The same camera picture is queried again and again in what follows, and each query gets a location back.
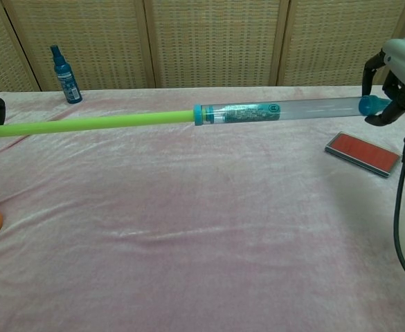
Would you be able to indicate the green water pump toy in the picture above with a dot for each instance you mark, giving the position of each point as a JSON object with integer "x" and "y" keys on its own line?
{"x": 119, "y": 121}

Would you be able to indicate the blue spray bottle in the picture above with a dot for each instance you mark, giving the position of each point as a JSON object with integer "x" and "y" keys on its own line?
{"x": 67, "y": 81}

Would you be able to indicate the red ink stamp pad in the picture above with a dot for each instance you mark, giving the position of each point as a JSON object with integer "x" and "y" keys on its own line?
{"x": 365, "y": 154}

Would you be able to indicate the pink plush table cloth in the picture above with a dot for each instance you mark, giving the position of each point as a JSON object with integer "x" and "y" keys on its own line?
{"x": 188, "y": 224}

